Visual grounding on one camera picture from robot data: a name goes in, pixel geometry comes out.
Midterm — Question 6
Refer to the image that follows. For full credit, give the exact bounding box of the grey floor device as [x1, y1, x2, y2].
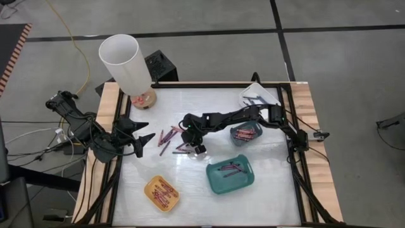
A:
[375, 112, 405, 130]

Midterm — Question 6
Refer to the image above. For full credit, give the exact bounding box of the round wooden lamp base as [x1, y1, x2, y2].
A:
[129, 88, 158, 111]

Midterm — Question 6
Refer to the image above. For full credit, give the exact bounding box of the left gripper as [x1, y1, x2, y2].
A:
[112, 115, 156, 159]

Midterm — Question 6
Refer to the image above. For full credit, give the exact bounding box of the yellow plastic bin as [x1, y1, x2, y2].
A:
[143, 175, 181, 213]

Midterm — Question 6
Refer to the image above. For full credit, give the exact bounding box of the large teal plastic bin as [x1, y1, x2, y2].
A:
[205, 154, 256, 195]

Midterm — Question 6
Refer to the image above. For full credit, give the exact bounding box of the black speaker box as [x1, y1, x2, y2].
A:
[144, 49, 180, 82]

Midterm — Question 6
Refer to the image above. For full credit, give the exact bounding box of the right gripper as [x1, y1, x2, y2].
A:
[178, 113, 208, 155]

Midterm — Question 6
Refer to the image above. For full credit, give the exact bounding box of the grey floor stand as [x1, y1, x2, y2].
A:
[0, 117, 35, 228]

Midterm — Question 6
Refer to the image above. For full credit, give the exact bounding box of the yellow cable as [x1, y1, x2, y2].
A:
[44, 0, 92, 98]

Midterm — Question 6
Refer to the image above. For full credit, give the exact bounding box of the black mat striped edge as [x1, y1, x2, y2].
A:
[0, 22, 34, 98]

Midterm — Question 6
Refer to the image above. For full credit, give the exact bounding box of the small teal plastic bin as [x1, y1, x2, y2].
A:
[228, 119, 263, 147]

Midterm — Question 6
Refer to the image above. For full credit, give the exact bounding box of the white plastic bin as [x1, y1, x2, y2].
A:
[239, 82, 282, 110]

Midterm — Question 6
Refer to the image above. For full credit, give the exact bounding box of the white cylindrical lamp shade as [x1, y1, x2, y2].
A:
[98, 33, 153, 97]

